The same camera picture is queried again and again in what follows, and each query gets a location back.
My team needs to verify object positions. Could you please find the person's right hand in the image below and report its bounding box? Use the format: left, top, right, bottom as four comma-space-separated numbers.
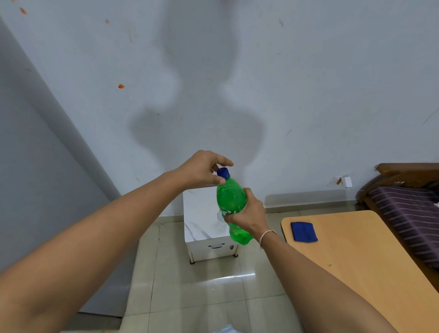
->
224, 188, 272, 241

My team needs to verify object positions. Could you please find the person's left hand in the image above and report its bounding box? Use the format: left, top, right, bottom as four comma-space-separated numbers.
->
175, 150, 234, 193

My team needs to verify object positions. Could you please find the green plastic soda bottle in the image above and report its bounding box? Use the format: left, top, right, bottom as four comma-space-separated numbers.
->
216, 175, 254, 246

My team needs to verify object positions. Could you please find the person's left forearm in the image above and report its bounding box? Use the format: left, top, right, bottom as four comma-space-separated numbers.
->
0, 167, 187, 333

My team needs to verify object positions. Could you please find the person's right forearm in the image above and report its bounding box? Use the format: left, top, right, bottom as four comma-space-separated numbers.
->
260, 231, 399, 333

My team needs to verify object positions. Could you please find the white marble-top side cabinet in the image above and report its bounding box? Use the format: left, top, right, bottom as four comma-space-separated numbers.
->
182, 187, 240, 265

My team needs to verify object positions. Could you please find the blue folded cloth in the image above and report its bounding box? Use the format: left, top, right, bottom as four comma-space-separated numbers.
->
290, 222, 319, 244

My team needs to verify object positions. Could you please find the purple striped bed sheet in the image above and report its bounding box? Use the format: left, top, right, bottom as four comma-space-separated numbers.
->
368, 186, 439, 269

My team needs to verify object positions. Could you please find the grey door panel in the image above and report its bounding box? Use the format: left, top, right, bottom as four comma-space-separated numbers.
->
0, 16, 128, 318

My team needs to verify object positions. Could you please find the thin wrist bracelet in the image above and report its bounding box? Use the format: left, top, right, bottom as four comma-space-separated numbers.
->
259, 229, 278, 248

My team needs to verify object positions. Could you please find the dark wooden bed frame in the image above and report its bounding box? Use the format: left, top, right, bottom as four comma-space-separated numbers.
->
356, 163, 439, 293

